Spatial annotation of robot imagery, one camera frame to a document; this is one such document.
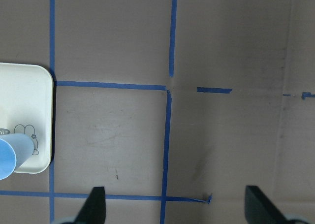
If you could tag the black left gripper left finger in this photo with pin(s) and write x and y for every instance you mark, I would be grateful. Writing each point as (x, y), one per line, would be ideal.
(94, 208)

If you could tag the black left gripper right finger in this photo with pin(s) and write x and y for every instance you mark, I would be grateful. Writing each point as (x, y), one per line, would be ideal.
(259, 209)

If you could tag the blue plastic cup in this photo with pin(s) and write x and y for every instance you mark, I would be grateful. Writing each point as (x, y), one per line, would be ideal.
(15, 149)

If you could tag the cream plastic tray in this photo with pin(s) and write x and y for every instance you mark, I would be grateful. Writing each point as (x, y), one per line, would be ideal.
(26, 106)

